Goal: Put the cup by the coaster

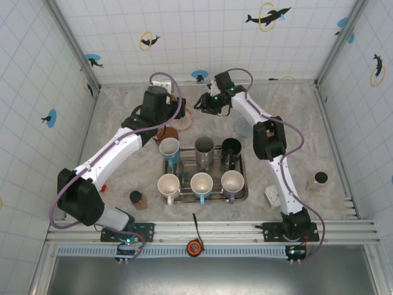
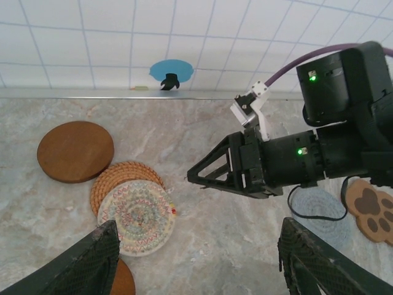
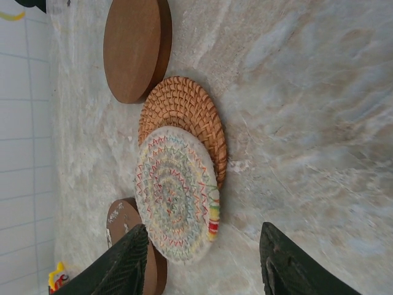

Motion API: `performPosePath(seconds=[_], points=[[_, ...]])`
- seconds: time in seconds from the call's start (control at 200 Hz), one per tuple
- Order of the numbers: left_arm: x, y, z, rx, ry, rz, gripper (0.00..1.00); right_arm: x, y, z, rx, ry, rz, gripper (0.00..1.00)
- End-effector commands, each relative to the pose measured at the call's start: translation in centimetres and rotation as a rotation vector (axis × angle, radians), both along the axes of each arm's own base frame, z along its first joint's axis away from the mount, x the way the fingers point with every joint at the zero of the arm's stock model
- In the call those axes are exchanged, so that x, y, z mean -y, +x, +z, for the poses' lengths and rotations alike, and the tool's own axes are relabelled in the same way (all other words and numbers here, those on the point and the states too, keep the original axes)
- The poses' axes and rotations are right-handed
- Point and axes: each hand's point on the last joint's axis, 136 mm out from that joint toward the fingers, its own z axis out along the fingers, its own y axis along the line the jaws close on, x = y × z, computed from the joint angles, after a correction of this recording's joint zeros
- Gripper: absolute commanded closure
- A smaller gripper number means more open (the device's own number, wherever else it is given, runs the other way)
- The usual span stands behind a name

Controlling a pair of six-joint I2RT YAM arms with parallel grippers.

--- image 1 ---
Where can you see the white square clock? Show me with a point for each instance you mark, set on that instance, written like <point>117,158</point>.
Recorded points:
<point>272,196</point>

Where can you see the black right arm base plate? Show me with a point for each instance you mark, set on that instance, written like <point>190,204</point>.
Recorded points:
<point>271,230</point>

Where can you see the aluminium mounting rail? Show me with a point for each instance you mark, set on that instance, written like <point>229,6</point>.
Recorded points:
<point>215,229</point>

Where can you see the clear jar black lid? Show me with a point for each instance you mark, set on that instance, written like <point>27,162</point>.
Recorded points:
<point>319,181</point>

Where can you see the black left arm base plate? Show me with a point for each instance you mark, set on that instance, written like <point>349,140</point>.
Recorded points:
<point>147,230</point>

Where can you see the black cup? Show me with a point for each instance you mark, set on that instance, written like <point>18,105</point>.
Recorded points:
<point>231,147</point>

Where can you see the purple mug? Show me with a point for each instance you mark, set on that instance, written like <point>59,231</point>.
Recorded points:
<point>232,182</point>

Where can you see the dark brown round coaster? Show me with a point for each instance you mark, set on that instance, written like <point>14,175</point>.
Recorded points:
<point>169,133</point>

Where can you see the stainless steel cup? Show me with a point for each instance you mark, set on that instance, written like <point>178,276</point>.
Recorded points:
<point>204,147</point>

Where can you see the white rainbow stitched coaster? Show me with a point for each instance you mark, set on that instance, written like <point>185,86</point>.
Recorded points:
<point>184,123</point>

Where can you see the small red object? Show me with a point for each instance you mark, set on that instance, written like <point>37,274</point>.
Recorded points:
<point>104,187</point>

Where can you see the teal mug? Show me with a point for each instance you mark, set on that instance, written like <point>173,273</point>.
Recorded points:
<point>169,147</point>

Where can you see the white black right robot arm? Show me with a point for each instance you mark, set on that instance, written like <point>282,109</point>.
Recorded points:
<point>285,190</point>

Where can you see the metal tray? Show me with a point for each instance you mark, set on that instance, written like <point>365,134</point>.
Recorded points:
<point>187,166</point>

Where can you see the aluminium frame post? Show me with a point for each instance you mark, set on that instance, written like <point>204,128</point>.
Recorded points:
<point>340,43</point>
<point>73,46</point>

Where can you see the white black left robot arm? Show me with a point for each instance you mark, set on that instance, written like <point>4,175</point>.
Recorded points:
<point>107,153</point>

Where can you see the white mug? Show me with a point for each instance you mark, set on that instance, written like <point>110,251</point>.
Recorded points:
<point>168,184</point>

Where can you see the light blue mug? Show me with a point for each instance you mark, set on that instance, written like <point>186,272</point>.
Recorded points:
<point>201,184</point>

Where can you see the fish blue circle wall sticker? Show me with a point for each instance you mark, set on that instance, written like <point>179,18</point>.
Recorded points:
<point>50,118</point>
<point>199,75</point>

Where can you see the light blue woven coaster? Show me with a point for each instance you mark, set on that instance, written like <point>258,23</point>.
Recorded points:
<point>242,127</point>

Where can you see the shark blue circle wall sticker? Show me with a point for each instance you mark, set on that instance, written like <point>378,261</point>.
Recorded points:
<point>93,60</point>

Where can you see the brown jar black lid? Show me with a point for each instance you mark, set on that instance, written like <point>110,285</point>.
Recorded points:
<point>138,199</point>

